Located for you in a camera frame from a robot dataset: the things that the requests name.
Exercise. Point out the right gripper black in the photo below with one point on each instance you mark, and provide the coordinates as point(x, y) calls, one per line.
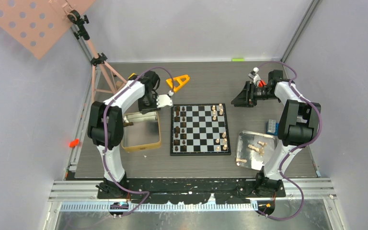
point(246, 98)

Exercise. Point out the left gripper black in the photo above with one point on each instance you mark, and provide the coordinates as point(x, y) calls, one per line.
point(144, 109)

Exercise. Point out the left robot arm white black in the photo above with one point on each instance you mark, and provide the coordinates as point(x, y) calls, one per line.
point(106, 124)

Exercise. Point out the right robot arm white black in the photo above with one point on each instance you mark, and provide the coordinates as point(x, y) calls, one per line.
point(299, 125)

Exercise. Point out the pink perforated board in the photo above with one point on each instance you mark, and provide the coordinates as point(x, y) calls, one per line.
point(39, 24)

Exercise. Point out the dark pawn tin left edge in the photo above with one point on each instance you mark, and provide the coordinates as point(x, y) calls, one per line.
point(127, 124)

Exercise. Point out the gold-rimmed metal tin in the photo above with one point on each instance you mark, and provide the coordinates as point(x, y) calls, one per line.
point(144, 134)

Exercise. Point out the green tape piece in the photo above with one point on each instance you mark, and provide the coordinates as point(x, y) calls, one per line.
point(237, 59)

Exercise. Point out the blue toy brick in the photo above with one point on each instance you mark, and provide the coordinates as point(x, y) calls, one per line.
point(272, 127)

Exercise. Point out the pink tripod stand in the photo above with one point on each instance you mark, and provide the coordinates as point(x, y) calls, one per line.
point(113, 78)

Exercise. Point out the black white chessboard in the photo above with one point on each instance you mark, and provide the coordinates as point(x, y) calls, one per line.
point(199, 130)

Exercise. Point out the silver tin lid tray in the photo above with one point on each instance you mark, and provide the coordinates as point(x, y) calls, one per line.
point(256, 148)

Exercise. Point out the light pawn beside tray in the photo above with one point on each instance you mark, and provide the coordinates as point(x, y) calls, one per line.
point(239, 161)

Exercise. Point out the orange plastic triangle frame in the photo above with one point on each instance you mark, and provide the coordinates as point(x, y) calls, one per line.
point(179, 82)

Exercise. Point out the red clip on rail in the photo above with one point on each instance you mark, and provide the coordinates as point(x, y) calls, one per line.
point(74, 143)

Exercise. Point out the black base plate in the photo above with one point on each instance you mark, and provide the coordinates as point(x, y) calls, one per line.
point(190, 190)

